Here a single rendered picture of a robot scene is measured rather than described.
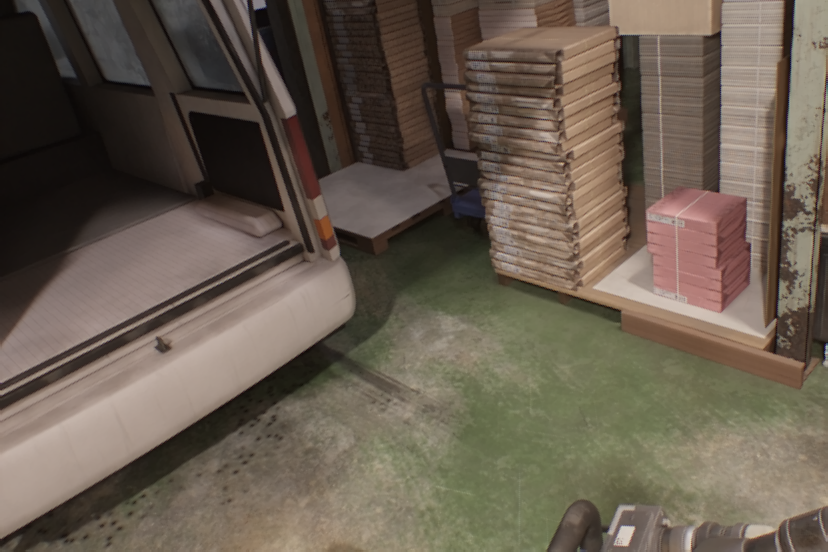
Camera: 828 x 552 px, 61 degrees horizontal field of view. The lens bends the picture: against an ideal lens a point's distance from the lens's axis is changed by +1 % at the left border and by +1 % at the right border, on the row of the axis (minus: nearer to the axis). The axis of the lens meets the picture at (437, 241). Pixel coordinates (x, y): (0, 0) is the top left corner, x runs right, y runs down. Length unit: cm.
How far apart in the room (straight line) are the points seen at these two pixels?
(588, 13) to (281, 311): 314
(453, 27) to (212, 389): 298
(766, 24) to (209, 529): 252
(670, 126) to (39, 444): 247
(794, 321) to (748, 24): 105
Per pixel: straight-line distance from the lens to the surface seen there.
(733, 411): 258
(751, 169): 299
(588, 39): 281
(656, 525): 129
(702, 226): 273
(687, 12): 292
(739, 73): 289
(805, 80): 233
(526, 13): 452
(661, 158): 313
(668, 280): 292
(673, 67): 298
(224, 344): 239
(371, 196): 436
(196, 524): 257
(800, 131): 238
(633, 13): 303
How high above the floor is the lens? 166
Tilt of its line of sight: 26 degrees down
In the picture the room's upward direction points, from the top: 11 degrees counter-clockwise
